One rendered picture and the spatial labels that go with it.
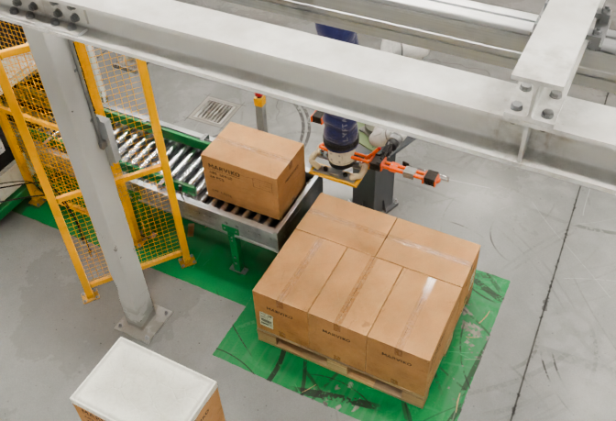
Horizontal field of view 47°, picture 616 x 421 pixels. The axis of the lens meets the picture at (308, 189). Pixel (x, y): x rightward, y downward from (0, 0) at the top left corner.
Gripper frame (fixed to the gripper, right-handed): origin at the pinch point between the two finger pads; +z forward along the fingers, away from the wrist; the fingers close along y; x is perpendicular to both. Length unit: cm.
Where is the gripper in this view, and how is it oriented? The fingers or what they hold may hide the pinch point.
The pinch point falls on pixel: (379, 162)
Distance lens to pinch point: 437.0
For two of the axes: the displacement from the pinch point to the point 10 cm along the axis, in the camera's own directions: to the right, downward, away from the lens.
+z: -4.6, 6.3, -6.3
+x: -8.9, -3.0, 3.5
